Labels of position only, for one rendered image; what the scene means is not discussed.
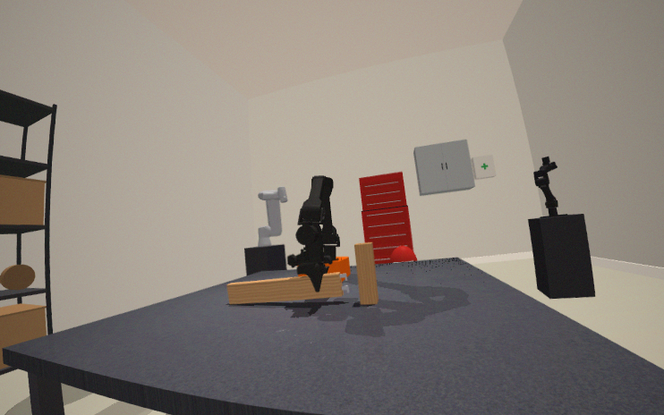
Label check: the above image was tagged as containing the light brown wooden post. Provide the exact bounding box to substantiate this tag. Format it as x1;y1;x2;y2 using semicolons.
354;242;379;305

